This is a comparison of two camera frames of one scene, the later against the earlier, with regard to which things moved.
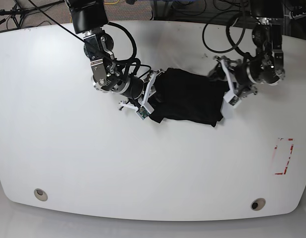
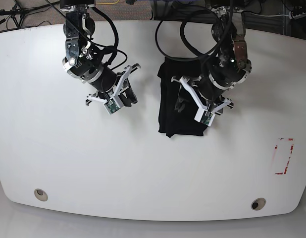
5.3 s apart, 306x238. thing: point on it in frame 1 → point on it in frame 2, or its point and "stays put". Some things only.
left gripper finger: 218,73 → 180,102
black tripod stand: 16,13 stays put
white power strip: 304,15 stays put
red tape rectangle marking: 291,147 stays put
